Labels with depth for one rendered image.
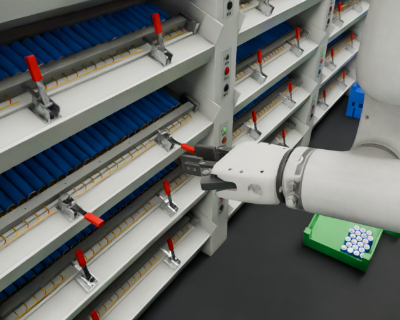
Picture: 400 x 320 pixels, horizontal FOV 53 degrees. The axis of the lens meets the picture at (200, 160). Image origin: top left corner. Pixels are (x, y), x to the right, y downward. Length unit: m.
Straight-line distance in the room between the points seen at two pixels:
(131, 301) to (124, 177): 0.38
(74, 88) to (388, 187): 0.48
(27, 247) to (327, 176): 0.47
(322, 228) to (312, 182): 0.90
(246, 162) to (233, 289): 0.71
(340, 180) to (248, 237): 0.89
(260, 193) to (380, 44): 0.24
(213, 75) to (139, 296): 0.58
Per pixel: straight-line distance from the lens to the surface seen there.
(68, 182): 0.75
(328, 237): 1.39
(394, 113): 0.55
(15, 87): 0.65
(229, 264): 1.28
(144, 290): 1.09
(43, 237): 0.72
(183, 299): 1.20
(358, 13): 2.04
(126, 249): 0.92
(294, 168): 0.51
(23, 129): 0.62
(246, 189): 0.54
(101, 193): 0.77
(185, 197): 1.04
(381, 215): 0.49
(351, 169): 0.50
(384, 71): 0.42
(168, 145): 0.87
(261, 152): 0.57
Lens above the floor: 0.96
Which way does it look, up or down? 35 degrees down
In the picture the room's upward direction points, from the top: straight up
